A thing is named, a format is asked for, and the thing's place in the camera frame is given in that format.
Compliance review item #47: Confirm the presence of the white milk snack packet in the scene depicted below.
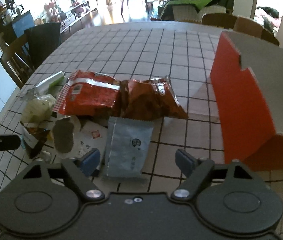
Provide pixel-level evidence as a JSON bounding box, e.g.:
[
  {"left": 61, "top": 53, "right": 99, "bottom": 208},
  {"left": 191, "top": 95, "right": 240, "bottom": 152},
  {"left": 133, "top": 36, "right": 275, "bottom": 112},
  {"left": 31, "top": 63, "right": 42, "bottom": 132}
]
[{"left": 74, "top": 119, "right": 107, "bottom": 160}]

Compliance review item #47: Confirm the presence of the pale white-green snack bag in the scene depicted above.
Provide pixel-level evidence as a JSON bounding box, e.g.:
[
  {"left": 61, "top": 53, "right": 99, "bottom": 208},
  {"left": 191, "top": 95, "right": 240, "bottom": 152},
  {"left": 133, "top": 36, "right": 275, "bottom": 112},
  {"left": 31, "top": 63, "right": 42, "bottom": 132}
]
[{"left": 21, "top": 94, "right": 57, "bottom": 124}]

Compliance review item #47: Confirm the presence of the light blue snack packet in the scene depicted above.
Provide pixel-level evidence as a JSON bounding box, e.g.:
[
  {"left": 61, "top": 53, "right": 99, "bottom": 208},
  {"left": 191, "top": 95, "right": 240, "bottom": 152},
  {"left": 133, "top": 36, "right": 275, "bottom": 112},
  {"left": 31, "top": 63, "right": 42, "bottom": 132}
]
[{"left": 105, "top": 116, "right": 154, "bottom": 179}]

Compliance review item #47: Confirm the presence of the dark seaweed snack pack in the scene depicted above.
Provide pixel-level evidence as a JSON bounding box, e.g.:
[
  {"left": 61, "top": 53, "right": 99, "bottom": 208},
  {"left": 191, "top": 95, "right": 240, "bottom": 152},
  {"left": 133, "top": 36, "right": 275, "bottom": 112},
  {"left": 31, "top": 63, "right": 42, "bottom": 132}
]
[{"left": 51, "top": 115, "right": 81, "bottom": 158}]

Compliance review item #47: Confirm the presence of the bright red snack bag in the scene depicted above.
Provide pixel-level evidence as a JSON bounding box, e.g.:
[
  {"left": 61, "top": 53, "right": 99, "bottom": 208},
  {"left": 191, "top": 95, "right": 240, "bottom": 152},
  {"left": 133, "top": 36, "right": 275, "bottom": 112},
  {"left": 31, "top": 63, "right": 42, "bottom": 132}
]
[{"left": 53, "top": 70, "right": 122, "bottom": 118}]

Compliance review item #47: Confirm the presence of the silver foil packet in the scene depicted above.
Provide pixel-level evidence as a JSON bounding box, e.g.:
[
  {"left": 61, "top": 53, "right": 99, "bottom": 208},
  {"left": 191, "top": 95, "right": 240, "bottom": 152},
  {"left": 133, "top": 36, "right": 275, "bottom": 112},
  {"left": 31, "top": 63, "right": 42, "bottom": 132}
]
[{"left": 25, "top": 71, "right": 65, "bottom": 100}]

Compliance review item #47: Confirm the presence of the dark red snack bag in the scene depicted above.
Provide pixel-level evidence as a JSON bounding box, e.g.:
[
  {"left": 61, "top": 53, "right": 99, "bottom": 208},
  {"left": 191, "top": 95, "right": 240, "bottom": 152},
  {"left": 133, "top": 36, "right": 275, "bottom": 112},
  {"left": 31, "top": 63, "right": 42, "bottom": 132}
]
[{"left": 120, "top": 75, "right": 188, "bottom": 121}]

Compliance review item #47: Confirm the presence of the wooden chair with jacket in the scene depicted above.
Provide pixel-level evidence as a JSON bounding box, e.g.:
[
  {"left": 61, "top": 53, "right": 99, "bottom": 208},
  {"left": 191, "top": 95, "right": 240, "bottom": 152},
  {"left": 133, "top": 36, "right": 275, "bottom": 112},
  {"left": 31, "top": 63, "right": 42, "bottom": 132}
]
[{"left": 0, "top": 22, "right": 61, "bottom": 88}]

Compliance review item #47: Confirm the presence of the red cardboard box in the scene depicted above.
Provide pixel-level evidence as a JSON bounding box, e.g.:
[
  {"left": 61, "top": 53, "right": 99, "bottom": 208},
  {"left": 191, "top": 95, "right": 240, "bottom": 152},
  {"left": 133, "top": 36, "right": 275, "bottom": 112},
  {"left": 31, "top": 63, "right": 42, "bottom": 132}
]
[{"left": 210, "top": 31, "right": 283, "bottom": 171}]

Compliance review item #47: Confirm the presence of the blue sideboard cabinet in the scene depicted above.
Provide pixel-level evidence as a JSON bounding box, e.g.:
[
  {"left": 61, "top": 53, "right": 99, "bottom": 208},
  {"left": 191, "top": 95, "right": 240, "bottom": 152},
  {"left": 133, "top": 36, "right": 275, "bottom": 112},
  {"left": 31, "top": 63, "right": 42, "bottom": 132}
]
[{"left": 0, "top": 11, "right": 35, "bottom": 44}]

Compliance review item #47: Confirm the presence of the wooden chair far side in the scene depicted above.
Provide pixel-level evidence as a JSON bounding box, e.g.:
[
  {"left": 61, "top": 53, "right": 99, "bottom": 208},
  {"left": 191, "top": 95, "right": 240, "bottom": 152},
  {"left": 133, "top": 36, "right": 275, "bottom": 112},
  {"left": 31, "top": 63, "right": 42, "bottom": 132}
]
[{"left": 201, "top": 13, "right": 280, "bottom": 46}]

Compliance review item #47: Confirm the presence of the white tv cabinet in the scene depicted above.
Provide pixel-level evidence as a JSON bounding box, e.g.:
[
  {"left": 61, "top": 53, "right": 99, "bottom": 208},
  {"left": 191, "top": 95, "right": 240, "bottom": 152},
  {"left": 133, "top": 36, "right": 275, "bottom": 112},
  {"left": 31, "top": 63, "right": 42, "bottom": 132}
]
[{"left": 55, "top": 0, "right": 98, "bottom": 34}]

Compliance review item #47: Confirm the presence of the sofa with green blanket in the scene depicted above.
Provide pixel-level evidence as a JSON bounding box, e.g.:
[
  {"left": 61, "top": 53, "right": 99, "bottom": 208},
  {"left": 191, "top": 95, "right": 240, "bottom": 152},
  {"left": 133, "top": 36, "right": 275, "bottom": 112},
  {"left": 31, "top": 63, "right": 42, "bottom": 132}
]
[{"left": 158, "top": 0, "right": 234, "bottom": 22}]

